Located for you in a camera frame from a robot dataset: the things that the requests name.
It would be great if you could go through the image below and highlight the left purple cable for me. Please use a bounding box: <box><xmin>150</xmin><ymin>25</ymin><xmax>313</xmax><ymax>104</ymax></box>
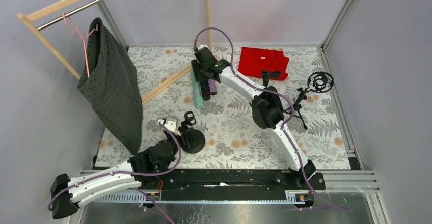
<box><xmin>47</xmin><ymin>123</ymin><xmax>183</xmax><ymax>224</ymax></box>

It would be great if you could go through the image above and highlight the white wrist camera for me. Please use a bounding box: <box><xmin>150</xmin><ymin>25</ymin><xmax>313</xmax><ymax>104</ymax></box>
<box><xmin>158</xmin><ymin>118</ymin><xmax>180</xmax><ymax>133</ymax></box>
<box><xmin>193</xmin><ymin>44</ymin><xmax>209</xmax><ymax>53</ymax></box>

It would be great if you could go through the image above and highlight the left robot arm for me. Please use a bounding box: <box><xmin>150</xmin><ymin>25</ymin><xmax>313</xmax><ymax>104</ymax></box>
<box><xmin>47</xmin><ymin>125</ymin><xmax>194</xmax><ymax>219</ymax></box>

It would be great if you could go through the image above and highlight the purple cable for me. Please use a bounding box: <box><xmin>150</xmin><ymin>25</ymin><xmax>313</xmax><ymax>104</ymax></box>
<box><xmin>193</xmin><ymin>27</ymin><xmax>352</xmax><ymax>213</ymax></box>
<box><xmin>47</xmin><ymin>123</ymin><xmax>183</xmax><ymax>224</ymax></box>

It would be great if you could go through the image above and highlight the red folded cloth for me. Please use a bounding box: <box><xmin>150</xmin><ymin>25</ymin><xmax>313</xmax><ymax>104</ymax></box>
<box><xmin>238</xmin><ymin>47</ymin><xmax>289</xmax><ymax>80</ymax></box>

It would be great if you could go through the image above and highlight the black round-base mic stand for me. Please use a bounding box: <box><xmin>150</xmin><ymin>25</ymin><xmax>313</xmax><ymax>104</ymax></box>
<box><xmin>179</xmin><ymin>111</ymin><xmax>206</xmax><ymax>154</ymax></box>

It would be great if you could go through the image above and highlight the wooden clothes rack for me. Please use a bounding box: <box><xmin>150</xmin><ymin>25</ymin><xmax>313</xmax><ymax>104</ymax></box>
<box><xmin>17</xmin><ymin>0</ymin><xmax>211</xmax><ymax>105</ymax></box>

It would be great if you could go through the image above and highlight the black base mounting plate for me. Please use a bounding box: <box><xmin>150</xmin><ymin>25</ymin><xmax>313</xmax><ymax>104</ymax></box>
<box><xmin>139</xmin><ymin>169</ymin><xmax>326</xmax><ymax>201</ymax></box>

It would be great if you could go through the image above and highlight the dark grey dotted garment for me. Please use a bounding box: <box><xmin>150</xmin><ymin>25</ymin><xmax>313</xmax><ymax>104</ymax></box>
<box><xmin>77</xmin><ymin>17</ymin><xmax>143</xmax><ymax>155</ymax></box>

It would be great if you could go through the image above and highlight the purple glitter microphone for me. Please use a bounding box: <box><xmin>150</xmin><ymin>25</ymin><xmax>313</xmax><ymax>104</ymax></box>
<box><xmin>208</xmin><ymin>79</ymin><xmax>217</xmax><ymax>95</ymax></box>

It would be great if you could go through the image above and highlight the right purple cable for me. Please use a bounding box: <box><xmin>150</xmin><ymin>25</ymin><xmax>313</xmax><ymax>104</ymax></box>
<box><xmin>193</xmin><ymin>27</ymin><xmax>352</xmax><ymax>213</ymax></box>

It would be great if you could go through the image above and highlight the mint green microphone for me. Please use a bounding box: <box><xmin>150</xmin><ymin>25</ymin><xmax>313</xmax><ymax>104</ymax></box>
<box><xmin>191</xmin><ymin>73</ymin><xmax>204</xmax><ymax>109</ymax></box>

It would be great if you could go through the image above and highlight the black tripod shock-mount stand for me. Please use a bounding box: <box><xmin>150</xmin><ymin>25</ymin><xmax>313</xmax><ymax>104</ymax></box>
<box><xmin>284</xmin><ymin>71</ymin><xmax>334</xmax><ymax>130</ymax></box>

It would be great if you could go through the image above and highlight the pink wire hanger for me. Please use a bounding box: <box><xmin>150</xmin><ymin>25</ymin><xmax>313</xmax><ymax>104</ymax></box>
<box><xmin>62</xmin><ymin>12</ymin><xmax>99</xmax><ymax>78</ymax></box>

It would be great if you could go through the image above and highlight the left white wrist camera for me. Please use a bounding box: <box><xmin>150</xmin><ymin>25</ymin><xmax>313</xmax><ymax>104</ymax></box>
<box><xmin>158</xmin><ymin>118</ymin><xmax>180</xmax><ymax>133</ymax></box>

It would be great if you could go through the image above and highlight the black glitter microphone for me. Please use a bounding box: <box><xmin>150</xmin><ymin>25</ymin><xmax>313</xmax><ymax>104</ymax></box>
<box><xmin>199</xmin><ymin>80</ymin><xmax>211</xmax><ymax>101</ymax></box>

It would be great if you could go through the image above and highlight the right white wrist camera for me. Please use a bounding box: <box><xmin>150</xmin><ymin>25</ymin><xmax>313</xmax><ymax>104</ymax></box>
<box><xmin>193</xmin><ymin>44</ymin><xmax>209</xmax><ymax>53</ymax></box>

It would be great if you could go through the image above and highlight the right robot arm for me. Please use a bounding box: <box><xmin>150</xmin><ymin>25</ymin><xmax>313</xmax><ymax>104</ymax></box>
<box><xmin>191</xmin><ymin>45</ymin><xmax>326</xmax><ymax>192</ymax></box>

